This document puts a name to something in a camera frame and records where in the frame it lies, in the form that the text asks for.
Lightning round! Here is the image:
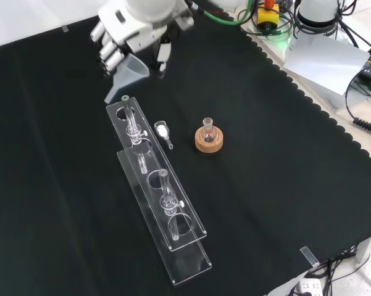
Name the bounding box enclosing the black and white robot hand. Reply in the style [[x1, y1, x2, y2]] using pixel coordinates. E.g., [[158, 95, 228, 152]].
[[90, 0, 173, 81]]

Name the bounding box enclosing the translucent plastic funnel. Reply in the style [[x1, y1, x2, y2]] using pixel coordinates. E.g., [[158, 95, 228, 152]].
[[104, 54, 150, 104]]

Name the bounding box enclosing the glass weighing funnel with powder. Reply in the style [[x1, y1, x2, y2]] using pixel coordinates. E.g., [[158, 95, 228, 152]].
[[153, 120, 175, 150]]

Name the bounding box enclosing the clear acrylic funnel stand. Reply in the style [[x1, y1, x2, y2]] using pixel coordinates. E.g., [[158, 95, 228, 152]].
[[106, 94, 213, 287]]

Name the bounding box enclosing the glass round-bottom flask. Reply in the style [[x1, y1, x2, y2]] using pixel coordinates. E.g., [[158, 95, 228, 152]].
[[199, 117, 219, 144]]

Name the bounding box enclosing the yellow stop button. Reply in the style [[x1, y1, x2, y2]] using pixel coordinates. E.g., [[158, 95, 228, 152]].
[[256, 0, 280, 31]]

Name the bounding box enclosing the pale board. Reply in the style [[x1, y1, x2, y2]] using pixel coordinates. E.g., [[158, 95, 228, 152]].
[[283, 34, 370, 96]]

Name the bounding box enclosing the black table cloth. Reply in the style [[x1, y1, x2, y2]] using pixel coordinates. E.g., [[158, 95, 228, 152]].
[[0, 0, 371, 296]]

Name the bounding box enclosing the white power strip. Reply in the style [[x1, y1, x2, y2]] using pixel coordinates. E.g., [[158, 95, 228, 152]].
[[296, 278, 323, 296]]

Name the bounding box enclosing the white table leg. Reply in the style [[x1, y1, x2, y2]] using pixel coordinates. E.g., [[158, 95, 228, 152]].
[[356, 232, 371, 263]]

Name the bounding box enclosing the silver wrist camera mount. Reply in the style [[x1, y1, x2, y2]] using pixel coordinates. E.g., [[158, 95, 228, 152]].
[[173, 12, 195, 31]]

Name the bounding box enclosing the green cable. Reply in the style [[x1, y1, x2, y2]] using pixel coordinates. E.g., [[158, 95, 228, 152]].
[[203, 0, 256, 27]]

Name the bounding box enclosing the cork ring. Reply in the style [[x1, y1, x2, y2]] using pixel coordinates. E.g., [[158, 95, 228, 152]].
[[194, 126, 225, 154]]

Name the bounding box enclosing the black coiled cable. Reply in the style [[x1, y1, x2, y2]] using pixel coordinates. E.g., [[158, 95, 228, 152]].
[[345, 73, 371, 137]]

